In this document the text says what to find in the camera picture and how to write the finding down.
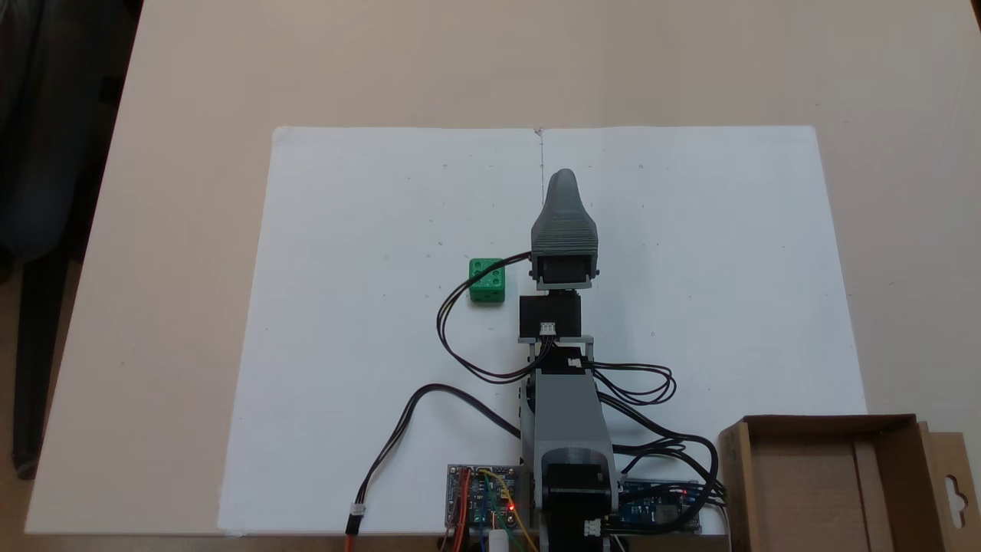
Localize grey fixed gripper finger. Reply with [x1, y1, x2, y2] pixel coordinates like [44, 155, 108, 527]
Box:
[533, 169, 597, 228]

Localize green die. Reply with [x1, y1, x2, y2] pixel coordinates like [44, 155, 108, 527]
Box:
[468, 258, 507, 304]

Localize white paper sheet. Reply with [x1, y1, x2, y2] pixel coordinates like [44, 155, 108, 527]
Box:
[217, 125, 869, 537]

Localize circuit board with blue parts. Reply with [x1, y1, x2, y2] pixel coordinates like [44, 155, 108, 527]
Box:
[617, 479, 703, 534]

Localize brown cardboard box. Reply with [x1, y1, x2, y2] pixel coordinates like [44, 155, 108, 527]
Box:
[718, 414, 981, 552]

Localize black office chair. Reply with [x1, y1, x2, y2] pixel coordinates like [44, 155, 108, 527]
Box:
[0, 0, 144, 480]

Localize black gripper motor wire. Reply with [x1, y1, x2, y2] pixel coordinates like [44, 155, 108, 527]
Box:
[436, 251, 539, 383]

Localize black arm wire loop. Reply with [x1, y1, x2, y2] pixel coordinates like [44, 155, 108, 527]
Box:
[586, 360, 678, 407]

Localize black power cable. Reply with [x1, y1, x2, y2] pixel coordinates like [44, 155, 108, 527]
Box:
[353, 383, 526, 516]

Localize yellow green blue wires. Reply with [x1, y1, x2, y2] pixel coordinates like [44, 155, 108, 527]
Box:
[477, 469, 539, 552]

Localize black base wire bundle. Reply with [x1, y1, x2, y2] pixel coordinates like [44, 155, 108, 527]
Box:
[602, 395, 727, 530]

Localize circuit board with orange wires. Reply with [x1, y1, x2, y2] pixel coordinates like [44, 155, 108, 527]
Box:
[446, 463, 533, 531]

